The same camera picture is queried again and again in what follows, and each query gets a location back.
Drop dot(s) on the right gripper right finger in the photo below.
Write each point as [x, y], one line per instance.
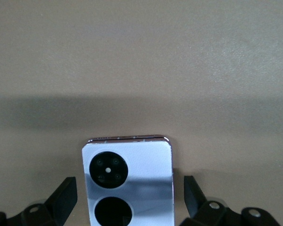
[210, 212]

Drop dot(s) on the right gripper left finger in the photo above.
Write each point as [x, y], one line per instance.
[52, 209]

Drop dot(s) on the lilac flip phone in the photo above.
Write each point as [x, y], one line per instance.
[148, 169]

